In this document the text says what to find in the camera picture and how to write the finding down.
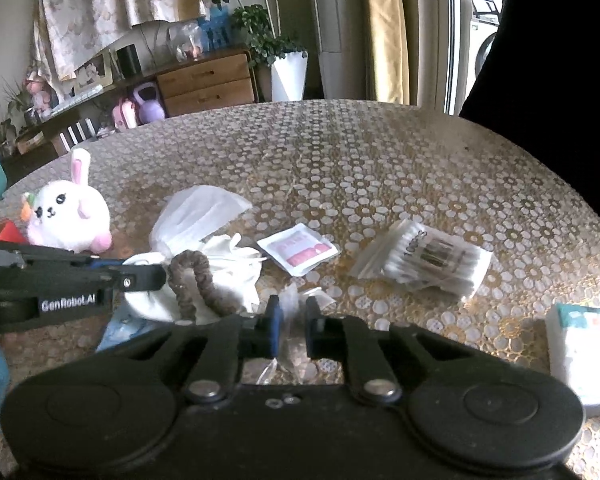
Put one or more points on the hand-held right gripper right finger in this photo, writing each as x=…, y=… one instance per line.
x=311, y=327

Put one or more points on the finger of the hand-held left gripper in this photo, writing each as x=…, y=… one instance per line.
x=145, y=277
x=105, y=262

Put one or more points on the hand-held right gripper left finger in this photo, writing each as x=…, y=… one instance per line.
x=275, y=322

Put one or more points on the clear plastic packet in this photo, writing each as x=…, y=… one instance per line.
x=292, y=345

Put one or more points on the white cloth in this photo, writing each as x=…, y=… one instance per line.
x=145, y=305

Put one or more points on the brown scrunchie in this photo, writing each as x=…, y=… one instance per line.
x=180, y=270

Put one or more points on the white gloves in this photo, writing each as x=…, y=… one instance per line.
x=230, y=265

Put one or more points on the red box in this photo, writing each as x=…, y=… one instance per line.
x=12, y=234

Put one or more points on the white face mask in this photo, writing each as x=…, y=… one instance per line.
x=200, y=210

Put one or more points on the blue printed packet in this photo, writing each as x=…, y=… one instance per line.
x=120, y=330

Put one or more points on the white plush bunny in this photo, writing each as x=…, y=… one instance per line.
x=65, y=210

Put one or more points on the pink and white sachet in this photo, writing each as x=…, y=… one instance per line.
x=300, y=250

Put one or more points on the cotton swab pack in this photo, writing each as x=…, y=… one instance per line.
x=420, y=265

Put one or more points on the row of white books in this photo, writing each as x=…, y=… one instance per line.
x=75, y=132

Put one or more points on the small cardboard box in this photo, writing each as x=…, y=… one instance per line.
x=30, y=141

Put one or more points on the purple kettlebell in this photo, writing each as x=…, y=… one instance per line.
x=150, y=110

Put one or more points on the white toy keyboard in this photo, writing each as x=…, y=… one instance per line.
x=77, y=97

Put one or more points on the small green plant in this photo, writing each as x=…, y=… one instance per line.
x=17, y=105

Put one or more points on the pink doll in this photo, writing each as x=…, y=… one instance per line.
x=39, y=92

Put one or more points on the black cylinder speaker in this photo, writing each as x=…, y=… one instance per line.
x=128, y=60

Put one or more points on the wooden sideboard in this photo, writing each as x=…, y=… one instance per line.
x=205, y=80

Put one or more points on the clear plastic bag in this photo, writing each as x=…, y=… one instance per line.
x=185, y=40

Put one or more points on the hanging patterned cloth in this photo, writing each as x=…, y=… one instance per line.
x=105, y=5

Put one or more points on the green potted plant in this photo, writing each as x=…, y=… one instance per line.
x=260, y=35

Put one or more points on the white tissue pack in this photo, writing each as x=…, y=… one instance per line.
x=585, y=360

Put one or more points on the yellow curtain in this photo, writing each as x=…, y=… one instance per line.
x=387, y=35

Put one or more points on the white tower air conditioner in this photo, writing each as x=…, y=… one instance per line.
x=335, y=25

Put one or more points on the white washing machine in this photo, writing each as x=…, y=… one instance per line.
x=480, y=45

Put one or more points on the person's dark clothing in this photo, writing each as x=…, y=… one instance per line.
x=555, y=85

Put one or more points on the picture frame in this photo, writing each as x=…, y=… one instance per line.
x=92, y=72

